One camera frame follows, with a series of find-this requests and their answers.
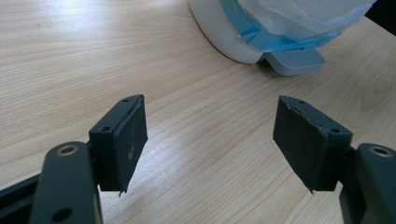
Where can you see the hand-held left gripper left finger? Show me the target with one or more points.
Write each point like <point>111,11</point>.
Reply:
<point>120,146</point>

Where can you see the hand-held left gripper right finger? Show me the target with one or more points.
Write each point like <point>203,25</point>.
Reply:
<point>308,146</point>

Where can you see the grey bin foot pedal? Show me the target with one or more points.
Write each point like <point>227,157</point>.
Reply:
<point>294,60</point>

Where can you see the blue plastic bin liner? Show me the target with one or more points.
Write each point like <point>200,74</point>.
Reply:
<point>295,21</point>

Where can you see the white pedal trash bin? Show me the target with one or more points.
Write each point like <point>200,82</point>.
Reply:
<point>224,34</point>

